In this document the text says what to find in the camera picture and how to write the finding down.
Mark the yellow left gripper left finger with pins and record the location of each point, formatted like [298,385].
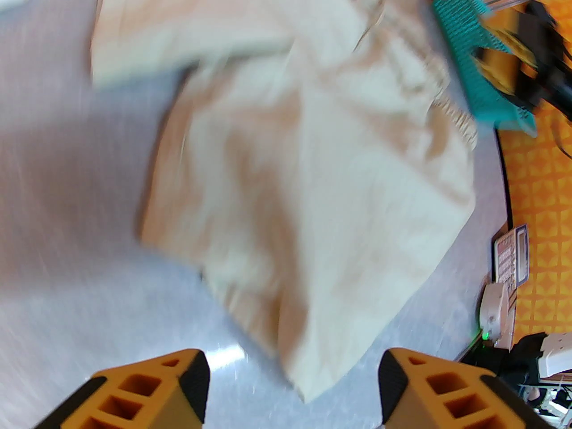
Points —
[143,396]

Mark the desk calculator with display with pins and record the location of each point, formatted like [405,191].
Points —
[509,262]

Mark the teal plastic laundry basket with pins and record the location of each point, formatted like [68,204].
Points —
[473,43]

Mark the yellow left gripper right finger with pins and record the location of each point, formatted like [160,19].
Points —
[447,400]

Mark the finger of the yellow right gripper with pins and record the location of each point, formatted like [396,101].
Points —
[516,49]

